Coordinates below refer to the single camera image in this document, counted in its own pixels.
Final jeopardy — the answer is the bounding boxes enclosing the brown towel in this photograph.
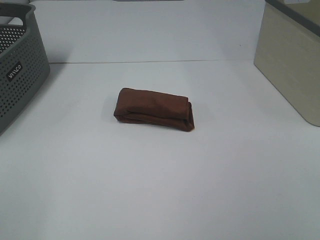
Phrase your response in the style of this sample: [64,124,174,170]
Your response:
[113,88,195,132]

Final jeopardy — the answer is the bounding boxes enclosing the beige storage bin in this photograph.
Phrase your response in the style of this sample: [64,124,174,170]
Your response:
[253,0,320,126]

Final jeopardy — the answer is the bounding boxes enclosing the grey perforated plastic basket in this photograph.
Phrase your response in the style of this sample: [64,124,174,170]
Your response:
[0,3,50,132]

